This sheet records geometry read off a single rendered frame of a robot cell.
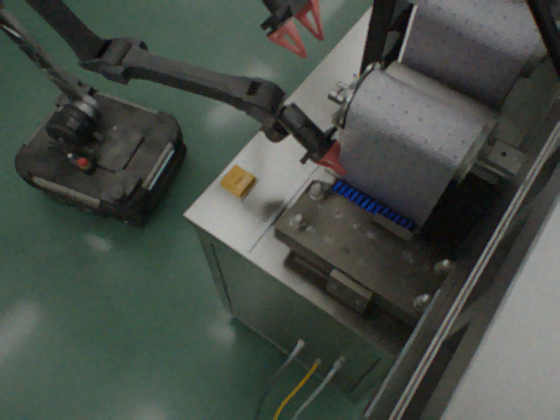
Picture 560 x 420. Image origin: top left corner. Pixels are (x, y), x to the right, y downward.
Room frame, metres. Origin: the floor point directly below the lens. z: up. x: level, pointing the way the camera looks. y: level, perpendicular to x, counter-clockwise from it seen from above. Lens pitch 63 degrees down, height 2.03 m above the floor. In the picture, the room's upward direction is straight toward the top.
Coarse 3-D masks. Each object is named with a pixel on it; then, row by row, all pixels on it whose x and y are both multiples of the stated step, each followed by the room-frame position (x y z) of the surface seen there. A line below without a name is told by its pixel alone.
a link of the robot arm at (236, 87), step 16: (144, 48) 0.89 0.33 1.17; (128, 64) 0.82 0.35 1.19; (144, 64) 0.82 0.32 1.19; (160, 64) 0.82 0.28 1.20; (176, 64) 0.81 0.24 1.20; (112, 80) 0.82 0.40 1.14; (128, 80) 0.81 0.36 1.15; (160, 80) 0.80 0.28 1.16; (176, 80) 0.78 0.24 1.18; (192, 80) 0.77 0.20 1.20; (208, 80) 0.76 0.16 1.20; (224, 80) 0.76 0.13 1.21; (240, 80) 0.76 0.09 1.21; (256, 80) 0.76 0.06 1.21; (208, 96) 0.76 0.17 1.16; (224, 96) 0.73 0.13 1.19; (240, 96) 0.72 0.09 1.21; (256, 96) 0.71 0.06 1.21; (272, 96) 0.72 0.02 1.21; (272, 112) 0.69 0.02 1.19
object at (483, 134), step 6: (354, 96) 0.65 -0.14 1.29; (486, 126) 0.57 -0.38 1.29; (480, 132) 0.55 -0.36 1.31; (486, 132) 0.55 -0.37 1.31; (480, 138) 0.53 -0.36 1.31; (474, 144) 0.52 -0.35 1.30; (480, 144) 0.52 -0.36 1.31; (474, 150) 0.51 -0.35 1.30; (468, 156) 0.51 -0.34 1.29; (462, 162) 0.50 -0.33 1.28; (468, 162) 0.50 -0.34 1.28; (456, 168) 0.50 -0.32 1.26; (462, 168) 0.49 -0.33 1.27; (456, 174) 0.49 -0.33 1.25; (462, 174) 0.49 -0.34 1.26; (456, 180) 0.49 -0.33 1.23
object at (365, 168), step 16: (352, 144) 0.61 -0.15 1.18; (352, 160) 0.61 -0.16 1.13; (368, 160) 0.59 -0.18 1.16; (384, 160) 0.57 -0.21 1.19; (336, 176) 0.62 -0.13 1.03; (352, 176) 0.60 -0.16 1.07; (368, 176) 0.58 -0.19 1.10; (384, 176) 0.56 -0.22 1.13; (400, 176) 0.54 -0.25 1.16; (416, 176) 0.53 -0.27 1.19; (368, 192) 0.57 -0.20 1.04; (384, 192) 0.55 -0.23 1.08; (400, 192) 0.53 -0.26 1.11; (416, 192) 0.52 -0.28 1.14; (432, 192) 0.50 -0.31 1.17; (400, 208) 0.53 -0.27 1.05; (416, 208) 0.51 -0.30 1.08; (432, 208) 0.49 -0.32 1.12; (416, 224) 0.50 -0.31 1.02
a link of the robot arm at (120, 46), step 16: (32, 0) 0.89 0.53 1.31; (48, 0) 0.90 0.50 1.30; (48, 16) 0.88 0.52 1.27; (64, 16) 0.89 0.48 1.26; (64, 32) 0.88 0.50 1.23; (80, 32) 0.89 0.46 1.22; (80, 48) 0.87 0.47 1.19; (96, 48) 0.88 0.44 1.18; (112, 48) 0.87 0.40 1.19; (128, 48) 0.88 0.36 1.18; (80, 64) 0.87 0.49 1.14; (96, 64) 0.85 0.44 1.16; (112, 64) 0.83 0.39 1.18
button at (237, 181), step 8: (232, 168) 0.71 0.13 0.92; (240, 168) 0.71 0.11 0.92; (224, 176) 0.69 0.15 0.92; (232, 176) 0.69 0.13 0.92; (240, 176) 0.69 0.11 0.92; (248, 176) 0.69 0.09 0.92; (224, 184) 0.66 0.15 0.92; (232, 184) 0.66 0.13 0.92; (240, 184) 0.66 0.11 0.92; (248, 184) 0.67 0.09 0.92; (232, 192) 0.65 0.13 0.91; (240, 192) 0.64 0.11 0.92
